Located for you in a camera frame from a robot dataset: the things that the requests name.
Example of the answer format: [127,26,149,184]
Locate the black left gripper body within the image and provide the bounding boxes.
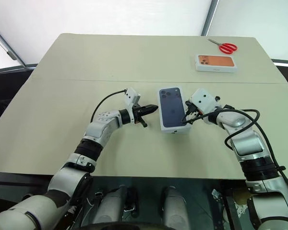
[131,103,149,128]

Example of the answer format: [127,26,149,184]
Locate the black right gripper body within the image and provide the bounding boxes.
[185,99,204,121]

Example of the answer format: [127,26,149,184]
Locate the blue phone box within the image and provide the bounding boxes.
[157,87,192,135]

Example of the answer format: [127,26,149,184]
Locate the white box orange phone print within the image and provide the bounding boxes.
[194,54,238,73]

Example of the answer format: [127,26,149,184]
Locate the grey rounded cylinder shape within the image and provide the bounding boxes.
[161,185,191,230]
[96,184,129,230]

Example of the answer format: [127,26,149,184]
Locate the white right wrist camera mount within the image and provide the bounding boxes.
[188,88,223,115]

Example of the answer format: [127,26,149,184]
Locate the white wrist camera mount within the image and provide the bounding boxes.
[124,87,142,106]
[188,88,223,115]

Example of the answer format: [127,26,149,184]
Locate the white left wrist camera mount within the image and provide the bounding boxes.
[124,87,142,106]

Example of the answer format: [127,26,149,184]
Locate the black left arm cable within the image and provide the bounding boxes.
[90,89,128,124]

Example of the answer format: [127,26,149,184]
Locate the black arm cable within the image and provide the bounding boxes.
[90,89,128,124]
[182,108,288,192]

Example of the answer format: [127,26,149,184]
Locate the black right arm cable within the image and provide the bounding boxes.
[182,108,288,192]

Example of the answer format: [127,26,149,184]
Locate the red handled scissors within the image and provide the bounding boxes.
[207,37,238,54]

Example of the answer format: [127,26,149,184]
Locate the grey metal frame pole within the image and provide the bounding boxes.
[201,0,219,37]
[0,23,26,67]

